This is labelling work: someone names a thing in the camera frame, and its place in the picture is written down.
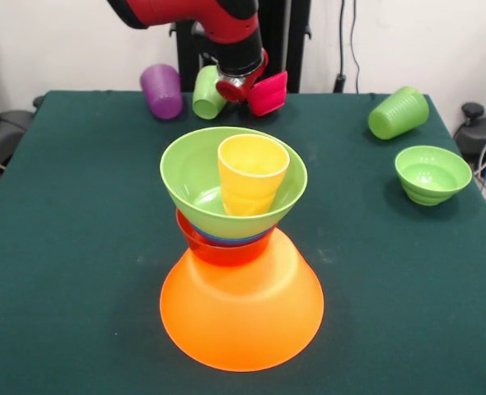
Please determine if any black wall cable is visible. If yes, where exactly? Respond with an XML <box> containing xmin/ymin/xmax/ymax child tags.
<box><xmin>333</xmin><ymin>0</ymin><xmax>362</xmax><ymax>95</ymax></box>

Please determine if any small green ribbed bowl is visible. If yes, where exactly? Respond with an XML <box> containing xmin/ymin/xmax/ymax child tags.
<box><xmin>394</xmin><ymin>145</ymin><xmax>473</xmax><ymax>207</ymax></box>

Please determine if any dark green tablecloth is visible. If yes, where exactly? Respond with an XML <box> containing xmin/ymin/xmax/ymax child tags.
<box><xmin>0</xmin><ymin>90</ymin><xmax>486</xmax><ymax>395</ymax></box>

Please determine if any pink bowl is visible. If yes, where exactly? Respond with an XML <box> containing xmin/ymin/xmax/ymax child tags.
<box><xmin>249</xmin><ymin>70</ymin><xmax>288</xmax><ymax>118</ymax></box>

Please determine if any blue ribbed bowl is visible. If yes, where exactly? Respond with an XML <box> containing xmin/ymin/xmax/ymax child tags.
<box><xmin>191</xmin><ymin>221</ymin><xmax>275</xmax><ymax>248</ymax></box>

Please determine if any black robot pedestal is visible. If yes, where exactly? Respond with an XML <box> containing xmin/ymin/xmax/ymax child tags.
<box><xmin>169</xmin><ymin>0</ymin><xmax>312</xmax><ymax>94</ymax></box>

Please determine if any green ribbed cup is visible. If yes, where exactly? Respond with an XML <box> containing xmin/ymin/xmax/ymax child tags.
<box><xmin>191</xmin><ymin>64</ymin><xmax>228</xmax><ymax>120</ymax></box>

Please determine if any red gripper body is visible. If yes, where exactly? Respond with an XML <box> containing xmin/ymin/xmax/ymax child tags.
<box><xmin>215</xmin><ymin>49</ymin><xmax>270</xmax><ymax>104</ymax></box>

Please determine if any black chair base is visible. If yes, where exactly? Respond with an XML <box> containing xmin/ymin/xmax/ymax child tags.
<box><xmin>452</xmin><ymin>101</ymin><xmax>486</xmax><ymax>180</ymax></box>
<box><xmin>0</xmin><ymin>53</ymin><xmax>46</xmax><ymax>165</ymax></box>

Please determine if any large orange bowl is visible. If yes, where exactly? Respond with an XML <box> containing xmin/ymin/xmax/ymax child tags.
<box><xmin>159</xmin><ymin>225</ymin><xmax>325</xmax><ymax>373</ymax></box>

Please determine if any green smooth cup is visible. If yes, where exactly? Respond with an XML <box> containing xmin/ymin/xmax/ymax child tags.
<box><xmin>367</xmin><ymin>85</ymin><xmax>430</xmax><ymax>141</ymax></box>

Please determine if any yellow ribbed cup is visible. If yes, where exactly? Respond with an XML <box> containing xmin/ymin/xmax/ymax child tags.
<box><xmin>217</xmin><ymin>133</ymin><xmax>291</xmax><ymax>217</ymax></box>

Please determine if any red bowl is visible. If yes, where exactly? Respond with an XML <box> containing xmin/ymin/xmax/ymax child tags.
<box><xmin>175</xmin><ymin>207</ymin><xmax>277</xmax><ymax>267</ymax></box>

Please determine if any large green bowl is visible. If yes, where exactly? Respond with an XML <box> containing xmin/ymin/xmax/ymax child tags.
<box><xmin>159</xmin><ymin>126</ymin><xmax>309</xmax><ymax>239</ymax></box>

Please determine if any purple cup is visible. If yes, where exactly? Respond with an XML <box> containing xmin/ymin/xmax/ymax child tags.
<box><xmin>139</xmin><ymin>63</ymin><xmax>184</xmax><ymax>121</ymax></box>

